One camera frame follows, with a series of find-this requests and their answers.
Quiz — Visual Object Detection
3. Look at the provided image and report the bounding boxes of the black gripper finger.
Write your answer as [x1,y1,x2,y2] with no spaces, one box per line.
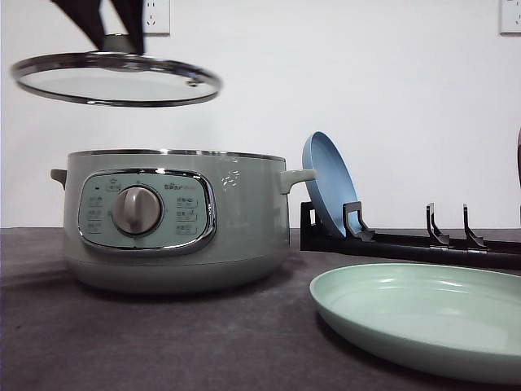
[51,0,105,51]
[111,0,144,55]

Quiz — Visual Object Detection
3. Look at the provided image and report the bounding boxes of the glass steamer lid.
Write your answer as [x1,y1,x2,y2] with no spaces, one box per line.
[11,33,222,107]

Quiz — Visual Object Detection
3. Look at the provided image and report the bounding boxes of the green plate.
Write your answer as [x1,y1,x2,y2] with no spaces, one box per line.
[309,263,521,385]

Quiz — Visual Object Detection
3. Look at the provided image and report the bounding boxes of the green electric steamer pot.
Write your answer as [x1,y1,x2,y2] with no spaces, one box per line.
[50,148,316,294]

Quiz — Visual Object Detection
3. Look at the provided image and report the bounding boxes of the blue plate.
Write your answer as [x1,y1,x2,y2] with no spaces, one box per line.
[302,131,361,236]

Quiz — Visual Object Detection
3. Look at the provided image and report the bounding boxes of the black plate rack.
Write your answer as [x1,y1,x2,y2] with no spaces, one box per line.
[300,201,521,270]

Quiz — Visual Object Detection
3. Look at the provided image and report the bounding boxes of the dark grey table mat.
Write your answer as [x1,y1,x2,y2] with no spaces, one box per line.
[0,227,521,391]

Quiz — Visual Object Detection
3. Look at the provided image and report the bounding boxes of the white wall socket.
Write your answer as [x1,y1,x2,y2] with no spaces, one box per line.
[500,0,521,37]
[142,0,171,37]

